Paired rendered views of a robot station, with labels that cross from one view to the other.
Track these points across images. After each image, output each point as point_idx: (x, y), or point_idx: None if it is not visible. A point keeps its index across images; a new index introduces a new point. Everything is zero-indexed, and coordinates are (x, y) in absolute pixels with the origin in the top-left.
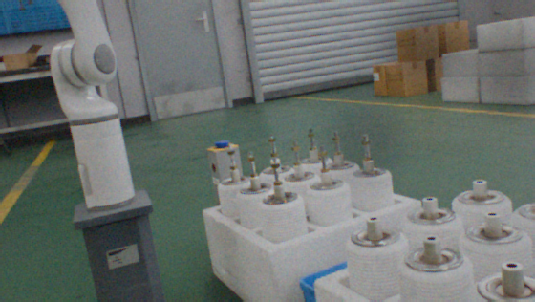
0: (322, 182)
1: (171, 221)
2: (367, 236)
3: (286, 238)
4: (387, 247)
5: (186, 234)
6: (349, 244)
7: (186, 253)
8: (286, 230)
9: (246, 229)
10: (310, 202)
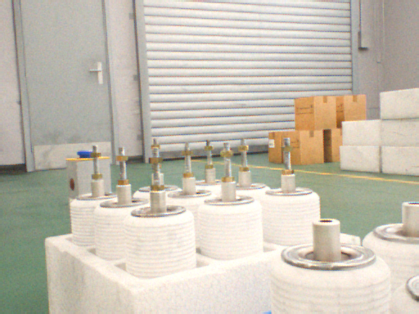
0: (223, 195)
1: (13, 266)
2: (311, 255)
3: (162, 273)
4: (357, 271)
5: (29, 283)
6: (279, 266)
7: (20, 307)
8: (163, 260)
9: (102, 261)
10: (203, 223)
